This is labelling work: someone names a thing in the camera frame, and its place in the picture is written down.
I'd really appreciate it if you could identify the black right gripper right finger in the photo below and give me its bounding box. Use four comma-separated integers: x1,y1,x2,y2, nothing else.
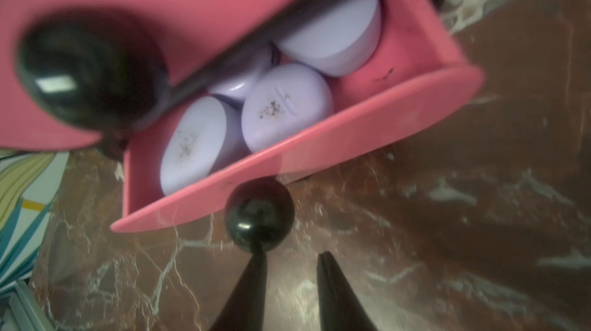
316,252,377,330

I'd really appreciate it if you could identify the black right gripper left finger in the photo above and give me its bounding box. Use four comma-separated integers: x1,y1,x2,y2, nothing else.
210,252,267,331

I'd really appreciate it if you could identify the purple oval earphone case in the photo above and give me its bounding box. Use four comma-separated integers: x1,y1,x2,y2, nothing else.
160,96,249,196
274,0,382,77

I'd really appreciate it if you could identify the purple round earphone case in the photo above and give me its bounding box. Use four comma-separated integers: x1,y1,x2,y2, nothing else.
208,45,276,106
242,63,334,153

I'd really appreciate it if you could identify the black pink drawer cabinet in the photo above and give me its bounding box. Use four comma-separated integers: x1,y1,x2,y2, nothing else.
156,0,445,117

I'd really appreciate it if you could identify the aluminium front rail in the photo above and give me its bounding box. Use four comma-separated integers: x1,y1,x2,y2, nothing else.
1,280,55,331

